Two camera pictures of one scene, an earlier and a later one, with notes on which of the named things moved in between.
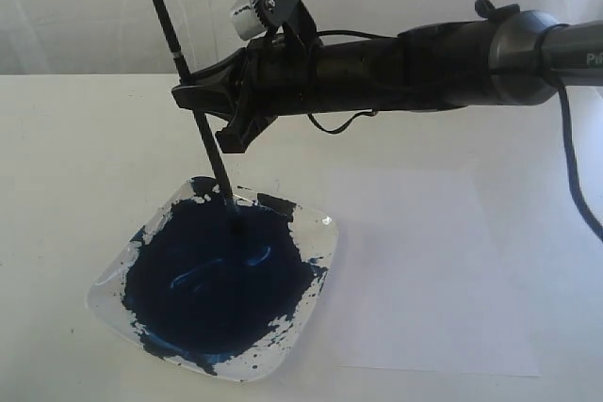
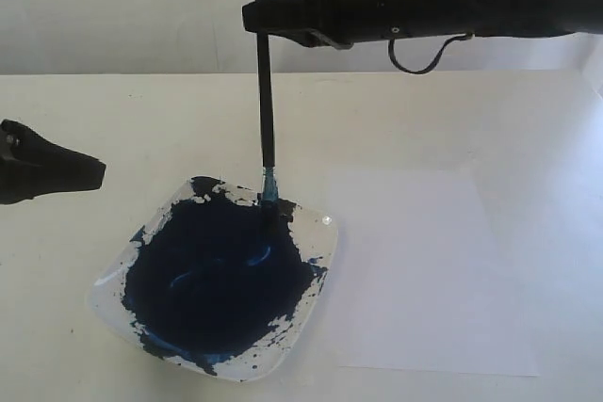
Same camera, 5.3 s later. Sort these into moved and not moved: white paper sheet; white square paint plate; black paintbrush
Moved: black paintbrush
Not moved: white paper sheet; white square paint plate
